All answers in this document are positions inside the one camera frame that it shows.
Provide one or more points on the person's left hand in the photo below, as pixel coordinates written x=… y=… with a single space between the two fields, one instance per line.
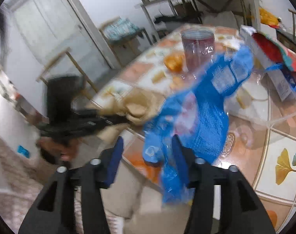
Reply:
x=65 y=153

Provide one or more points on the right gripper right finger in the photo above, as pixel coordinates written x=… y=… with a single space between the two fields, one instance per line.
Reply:
x=240 y=209

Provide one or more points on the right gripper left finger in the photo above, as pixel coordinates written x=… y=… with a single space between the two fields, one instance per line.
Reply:
x=53 y=209

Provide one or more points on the clear plastic tray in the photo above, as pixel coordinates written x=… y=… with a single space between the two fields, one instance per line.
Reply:
x=266 y=98

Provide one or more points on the chair with folded blanket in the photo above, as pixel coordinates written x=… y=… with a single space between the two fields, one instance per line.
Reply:
x=119 y=32

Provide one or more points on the red colourful snack bag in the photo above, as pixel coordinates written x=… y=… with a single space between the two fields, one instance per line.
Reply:
x=276 y=51

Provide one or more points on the yellow plastic bag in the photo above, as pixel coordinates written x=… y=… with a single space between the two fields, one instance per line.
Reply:
x=268 y=18

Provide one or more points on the white door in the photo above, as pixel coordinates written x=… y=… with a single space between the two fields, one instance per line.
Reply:
x=41 y=29

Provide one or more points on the orange peel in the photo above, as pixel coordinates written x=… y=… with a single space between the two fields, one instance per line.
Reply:
x=175 y=62

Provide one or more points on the wooden chair black seat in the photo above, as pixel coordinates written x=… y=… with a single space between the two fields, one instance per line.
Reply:
x=287 y=36

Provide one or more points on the brown paper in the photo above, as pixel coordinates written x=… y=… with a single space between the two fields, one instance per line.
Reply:
x=139 y=106

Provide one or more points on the blue plastic bag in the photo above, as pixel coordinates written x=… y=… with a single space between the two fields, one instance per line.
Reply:
x=196 y=115

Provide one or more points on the white blue long box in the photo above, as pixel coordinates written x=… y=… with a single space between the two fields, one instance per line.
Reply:
x=279 y=74

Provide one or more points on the red tin can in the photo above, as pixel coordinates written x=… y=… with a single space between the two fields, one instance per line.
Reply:
x=199 y=47

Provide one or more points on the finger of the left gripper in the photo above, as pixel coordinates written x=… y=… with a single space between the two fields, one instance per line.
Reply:
x=99 y=114
x=104 y=125

